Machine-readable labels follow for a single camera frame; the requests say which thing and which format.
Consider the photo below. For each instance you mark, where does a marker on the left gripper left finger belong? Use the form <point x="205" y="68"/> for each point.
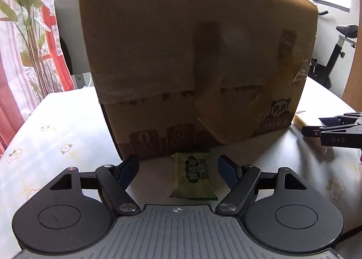
<point x="113" y="182"/>

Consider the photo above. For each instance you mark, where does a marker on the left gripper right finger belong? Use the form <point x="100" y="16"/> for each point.
<point x="242" y="182"/>

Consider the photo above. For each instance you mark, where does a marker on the beige wafer snack packet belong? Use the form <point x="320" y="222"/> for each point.
<point x="302" y="120"/>

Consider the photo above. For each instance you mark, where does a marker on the green pineapple cake packet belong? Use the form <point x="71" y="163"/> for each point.
<point x="191" y="177"/>

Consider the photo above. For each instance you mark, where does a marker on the person's right hand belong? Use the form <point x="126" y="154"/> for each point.
<point x="360" y="164"/>

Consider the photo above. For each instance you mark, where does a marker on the black exercise bike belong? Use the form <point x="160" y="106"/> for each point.
<point x="320" y="73"/>

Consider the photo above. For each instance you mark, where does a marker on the brown cardboard box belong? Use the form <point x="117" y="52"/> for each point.
<point x="187" y="75"/>

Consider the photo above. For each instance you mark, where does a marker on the tall green plant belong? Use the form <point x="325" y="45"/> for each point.
<point x="33" y="31"/>

